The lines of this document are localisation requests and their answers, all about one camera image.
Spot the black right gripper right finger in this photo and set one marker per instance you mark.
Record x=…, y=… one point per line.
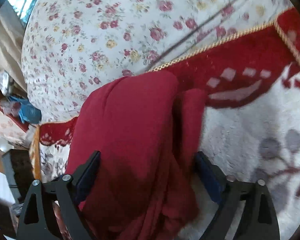
x=258, y=220

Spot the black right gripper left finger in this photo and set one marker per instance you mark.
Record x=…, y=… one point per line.
x=38, y=220

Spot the white floral bed sheet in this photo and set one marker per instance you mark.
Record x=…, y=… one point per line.
x=72, y=47

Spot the red small garment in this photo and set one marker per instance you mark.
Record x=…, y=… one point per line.
x=147, y=131

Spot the blue plastic bag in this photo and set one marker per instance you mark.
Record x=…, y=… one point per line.
x=27, y=112

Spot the white red floral blanket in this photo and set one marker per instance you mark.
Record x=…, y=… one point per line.
x=250, y=124

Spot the orange checkered plush blanket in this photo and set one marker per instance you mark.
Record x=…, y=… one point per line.
x=34, y=153

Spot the dark bedside cabinet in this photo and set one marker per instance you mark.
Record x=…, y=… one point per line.
x=18, y=171

